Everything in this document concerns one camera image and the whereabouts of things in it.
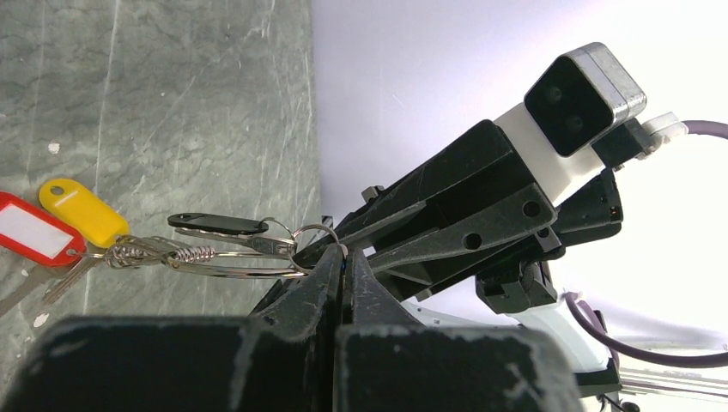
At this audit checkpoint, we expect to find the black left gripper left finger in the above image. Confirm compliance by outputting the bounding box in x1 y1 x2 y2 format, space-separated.
2 245 345 411

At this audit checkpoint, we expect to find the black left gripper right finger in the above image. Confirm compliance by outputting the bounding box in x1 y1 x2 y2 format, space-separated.
334 251 582 411

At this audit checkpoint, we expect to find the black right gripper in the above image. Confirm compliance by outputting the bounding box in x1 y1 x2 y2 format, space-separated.
295 120 623 314

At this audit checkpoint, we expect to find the key with black tag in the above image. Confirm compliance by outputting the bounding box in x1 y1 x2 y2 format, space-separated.
167 212 296 258

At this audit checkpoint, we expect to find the key with yellow tag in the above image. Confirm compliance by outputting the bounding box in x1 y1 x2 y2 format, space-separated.
39 178 130 305

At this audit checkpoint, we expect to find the key with red tag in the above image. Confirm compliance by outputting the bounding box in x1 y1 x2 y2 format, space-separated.
1 191 87 315

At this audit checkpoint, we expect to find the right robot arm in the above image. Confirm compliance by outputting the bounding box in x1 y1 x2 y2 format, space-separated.
334 118 622 397

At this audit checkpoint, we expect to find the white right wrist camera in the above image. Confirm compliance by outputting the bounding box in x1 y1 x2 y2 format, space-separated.
495 42 647 206

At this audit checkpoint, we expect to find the aluminium frame rail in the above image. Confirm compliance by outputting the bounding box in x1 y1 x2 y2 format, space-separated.
620 368 727 403

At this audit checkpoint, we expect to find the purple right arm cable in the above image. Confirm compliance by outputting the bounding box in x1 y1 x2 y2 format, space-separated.
562 119 728 370

